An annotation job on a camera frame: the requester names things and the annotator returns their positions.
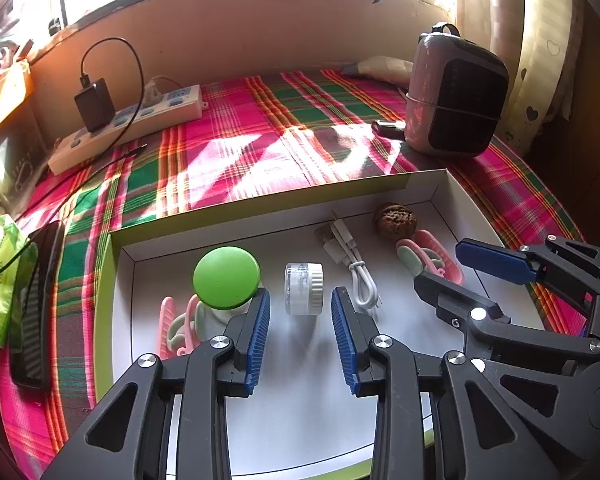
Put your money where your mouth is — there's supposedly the black charger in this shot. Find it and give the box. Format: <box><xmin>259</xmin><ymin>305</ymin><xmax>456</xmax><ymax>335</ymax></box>
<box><xmin>74</xmin><ymin>76</ymin><xmax>117</xmax><ymax>133</ymax></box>

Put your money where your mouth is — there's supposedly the green tissue pack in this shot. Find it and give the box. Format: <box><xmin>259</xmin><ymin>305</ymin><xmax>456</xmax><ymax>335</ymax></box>
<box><xmin>0</xmin><ymin>214</ymin><xmax>38</xmax><ymax>348</ymax></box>

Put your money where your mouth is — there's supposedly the black charger cable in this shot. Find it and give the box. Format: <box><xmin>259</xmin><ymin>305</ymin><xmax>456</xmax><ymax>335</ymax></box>
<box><xmin>0</xmin><ymin>37</ymin><xmax>150</xmax><ymax>283</ymax></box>

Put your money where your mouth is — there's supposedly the brown walnut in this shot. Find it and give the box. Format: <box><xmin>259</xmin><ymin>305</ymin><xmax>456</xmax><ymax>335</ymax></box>
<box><xmin>374</xmin><ymin>202</ymin><xmax>421</xmax><ymax>236</ymax></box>

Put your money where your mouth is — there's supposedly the white power strip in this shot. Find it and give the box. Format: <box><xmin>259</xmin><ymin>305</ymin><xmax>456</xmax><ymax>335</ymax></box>
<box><xmin>47</xmin><ymin>84</ymin><xmax>208</xmax><ymax>177</ymax></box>

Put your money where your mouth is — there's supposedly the grey portable heater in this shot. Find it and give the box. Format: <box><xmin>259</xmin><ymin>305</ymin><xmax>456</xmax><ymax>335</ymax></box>
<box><xmin>371</xmin><ymin>22</ymin><xmax>510</xmax><ymax>159</ymax></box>

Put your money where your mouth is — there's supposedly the cream heart-print curtain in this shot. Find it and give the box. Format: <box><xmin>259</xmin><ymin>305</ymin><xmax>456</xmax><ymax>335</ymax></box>
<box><xmin>485</xmin><ymin>0</ymin><xmax>588</xmax><ymax>153</ymax></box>

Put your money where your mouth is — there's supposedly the dark printed box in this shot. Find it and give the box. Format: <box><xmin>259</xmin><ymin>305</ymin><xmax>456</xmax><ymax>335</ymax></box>
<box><xmin>0</xmin><ymin>105</ymin><xmax>48</xmax><ymax>201</ymax></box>

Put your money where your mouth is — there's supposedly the small clear jar white lid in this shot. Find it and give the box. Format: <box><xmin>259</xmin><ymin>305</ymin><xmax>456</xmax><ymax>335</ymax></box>
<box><xmin>283</xmin><ymin>261</ymin><xmax>325</xmax><ymax>316</ymax></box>

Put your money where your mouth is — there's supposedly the orange box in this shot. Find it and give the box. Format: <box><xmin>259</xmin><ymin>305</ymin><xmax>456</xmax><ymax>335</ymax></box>
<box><xmin>0</xmin><ymin>60</ymin><xmax>35</xmax><ymax>133</ymax></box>

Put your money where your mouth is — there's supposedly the green-topped white knob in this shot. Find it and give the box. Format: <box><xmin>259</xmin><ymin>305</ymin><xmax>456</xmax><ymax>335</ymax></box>
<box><xmin>192</xmin><ymin>246</ymin><xmax>262</xmax><ymax>341</ymax></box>

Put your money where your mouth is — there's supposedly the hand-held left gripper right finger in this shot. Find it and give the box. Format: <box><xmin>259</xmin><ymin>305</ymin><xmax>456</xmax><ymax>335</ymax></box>
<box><xmin>330</xmin><ymin>287</ymin><xmax>538</xmax><ymax>480</ymax></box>

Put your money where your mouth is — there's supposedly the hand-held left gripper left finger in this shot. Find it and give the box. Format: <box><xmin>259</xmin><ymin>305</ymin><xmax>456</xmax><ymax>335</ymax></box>
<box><xmin>40</xmin><ymin>287</ymin><xmax>272</xmax><ymax>480</ymax></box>

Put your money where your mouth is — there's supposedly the black ribbed flat object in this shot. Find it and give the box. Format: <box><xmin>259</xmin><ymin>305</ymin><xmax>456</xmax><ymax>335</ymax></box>
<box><xmin>7</xmin><ymin>220</ymin><xmax>67</xmax><ymax>392</ymax></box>

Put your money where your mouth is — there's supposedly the shallow cardboard box green rim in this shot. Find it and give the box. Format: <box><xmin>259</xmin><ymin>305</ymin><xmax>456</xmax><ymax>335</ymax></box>
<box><xmin>92</xmin><ymin>167</ymin><xmax>551</xmax><ymax>480</ymax></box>

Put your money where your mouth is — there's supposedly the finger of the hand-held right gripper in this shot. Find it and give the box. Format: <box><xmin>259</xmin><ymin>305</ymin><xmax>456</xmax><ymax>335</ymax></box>
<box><xmin>455</xmin><ymin>234</ymin><xmax>600</xmax><ymax>317</ymax></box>
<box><xmin>414</xmin><ymin>272</ymin><xmax>600</xmax><ymax>417</ymax></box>

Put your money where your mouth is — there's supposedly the plaid blanket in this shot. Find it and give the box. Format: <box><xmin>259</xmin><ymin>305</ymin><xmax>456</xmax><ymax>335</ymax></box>
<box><xmin>0</xmin><ymin>67</ymin><xmax>588</xmax><ymax>480</ymax></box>

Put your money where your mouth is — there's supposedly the pink plastic clip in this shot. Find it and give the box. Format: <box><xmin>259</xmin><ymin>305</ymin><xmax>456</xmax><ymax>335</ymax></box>
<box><xmin>157</xmin><ymin>294</ymin><xmax>203</xmax><ymax>361</ymax></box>
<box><xmin>395</xmin><ymin>229</ymin><xmax>465</xmax><ymax>286</ymax></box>

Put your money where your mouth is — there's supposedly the white plug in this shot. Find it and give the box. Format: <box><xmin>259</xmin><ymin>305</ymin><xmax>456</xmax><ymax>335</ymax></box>
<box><xmin>142</xmin><ymin>76</ymin><xmax>178</xmax><ymax>107</ymax></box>

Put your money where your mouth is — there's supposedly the white usb cable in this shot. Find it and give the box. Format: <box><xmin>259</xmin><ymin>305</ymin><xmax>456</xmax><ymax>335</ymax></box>
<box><xmin>314</xmin><ymin>210</ymin><xmax>381</xmax><ymax>318</ymax></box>

